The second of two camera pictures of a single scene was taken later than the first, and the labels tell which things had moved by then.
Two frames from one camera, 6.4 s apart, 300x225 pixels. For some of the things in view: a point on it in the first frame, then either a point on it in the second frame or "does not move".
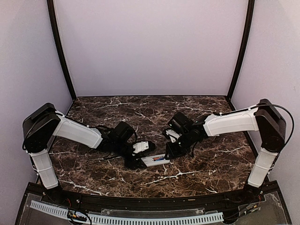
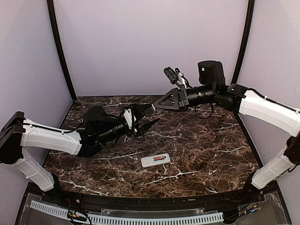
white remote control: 155,160 does not move
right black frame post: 249,28 does not move
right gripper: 173,153 to 179,99
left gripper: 132,164 to 142,130
